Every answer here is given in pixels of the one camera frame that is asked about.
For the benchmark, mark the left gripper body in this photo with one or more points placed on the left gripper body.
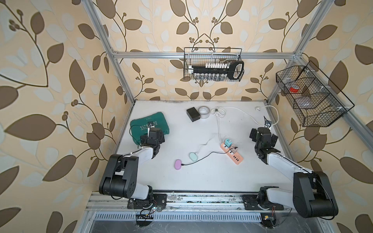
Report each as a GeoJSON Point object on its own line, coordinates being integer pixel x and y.
{"type": "Point", "coordinates": [160, 140]}

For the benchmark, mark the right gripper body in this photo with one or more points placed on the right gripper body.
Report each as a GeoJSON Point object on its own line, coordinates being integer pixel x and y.
{"type": "Point", "coordinates": [254, 133]}

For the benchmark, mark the teal charger plug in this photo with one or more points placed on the teal charger plug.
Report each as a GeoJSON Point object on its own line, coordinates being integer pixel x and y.
{"type": "Point", "coordinates": [228, 143]}

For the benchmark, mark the mint earbud case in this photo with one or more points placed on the mint earbud case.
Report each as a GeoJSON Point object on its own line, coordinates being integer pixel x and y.
{"type": "Point", "coordinates": [193, 156]}

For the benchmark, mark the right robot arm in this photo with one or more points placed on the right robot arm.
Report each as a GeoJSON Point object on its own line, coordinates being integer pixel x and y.
{"type": "Point", "coordinates": [311, 194]}

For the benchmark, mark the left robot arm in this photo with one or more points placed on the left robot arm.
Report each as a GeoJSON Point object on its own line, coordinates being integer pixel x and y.
{"type": "Point", "coordinates": [120, 176]}

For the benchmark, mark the orange power strip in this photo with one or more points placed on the orange power strip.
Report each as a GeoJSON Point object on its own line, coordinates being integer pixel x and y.
{"type": "Point", "coordinates": [235, 157]}

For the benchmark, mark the black box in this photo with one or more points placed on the black box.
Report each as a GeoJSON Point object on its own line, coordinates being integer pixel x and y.
{"type": "Point", "coordinates": [193, 114]}

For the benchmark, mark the clear tape roll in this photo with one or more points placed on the clear tape roll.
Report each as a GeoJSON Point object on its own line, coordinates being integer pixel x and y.
{"type": "Point", "coordinates": [204, 112]}

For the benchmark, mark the red white item in basket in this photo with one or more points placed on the red white item in basket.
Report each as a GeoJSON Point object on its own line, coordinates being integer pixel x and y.
{"type": "Point", "coordinates": [294, 88]}

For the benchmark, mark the black white tool set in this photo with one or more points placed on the black white tool set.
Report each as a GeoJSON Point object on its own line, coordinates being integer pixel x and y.
{"type": "Point", "coordinates": [219, 72]}

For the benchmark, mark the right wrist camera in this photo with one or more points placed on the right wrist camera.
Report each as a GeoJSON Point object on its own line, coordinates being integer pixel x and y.
{"type": "Point", "coordinates": [267, 123]}

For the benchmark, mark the right wire basket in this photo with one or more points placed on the right wire basket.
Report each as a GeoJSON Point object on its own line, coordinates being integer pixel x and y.
{"type": "Point", "coordinates": [320, 101]}

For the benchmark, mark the wire basket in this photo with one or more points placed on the wire basket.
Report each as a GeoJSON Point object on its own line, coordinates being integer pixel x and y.
{"type": "Point", "coordinates": [320, 101]}
{"type": "Point", "coordinates": [203, 55]}

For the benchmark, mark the back wire basket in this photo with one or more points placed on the back wire basket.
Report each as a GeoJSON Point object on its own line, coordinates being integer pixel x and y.
{"type": "Point", "coordinates": [203, 55]}

